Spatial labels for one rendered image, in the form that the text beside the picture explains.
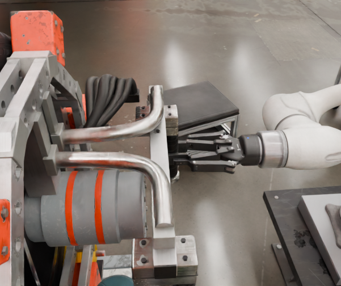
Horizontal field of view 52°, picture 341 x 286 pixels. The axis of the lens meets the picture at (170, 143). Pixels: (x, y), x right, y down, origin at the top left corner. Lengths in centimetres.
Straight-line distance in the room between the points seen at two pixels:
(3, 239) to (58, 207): 22
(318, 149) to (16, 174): 63
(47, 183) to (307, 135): 56
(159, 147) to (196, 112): 123
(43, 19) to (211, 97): 139
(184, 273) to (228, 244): 118
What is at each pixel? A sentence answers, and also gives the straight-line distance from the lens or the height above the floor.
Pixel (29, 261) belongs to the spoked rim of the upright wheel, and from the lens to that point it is 83.
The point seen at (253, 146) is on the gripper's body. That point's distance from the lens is 81.
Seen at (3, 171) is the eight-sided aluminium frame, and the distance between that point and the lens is 45.
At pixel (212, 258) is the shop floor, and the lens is 163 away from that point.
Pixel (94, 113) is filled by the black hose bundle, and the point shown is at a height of 101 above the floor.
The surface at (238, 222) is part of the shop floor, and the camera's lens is 176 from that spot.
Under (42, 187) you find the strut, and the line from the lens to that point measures 64.
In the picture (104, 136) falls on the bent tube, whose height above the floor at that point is 100.
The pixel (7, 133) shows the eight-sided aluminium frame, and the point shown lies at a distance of 45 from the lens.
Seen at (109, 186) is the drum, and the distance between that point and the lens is 63.
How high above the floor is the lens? 137
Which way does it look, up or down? 40 degrees down
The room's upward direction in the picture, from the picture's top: straight up
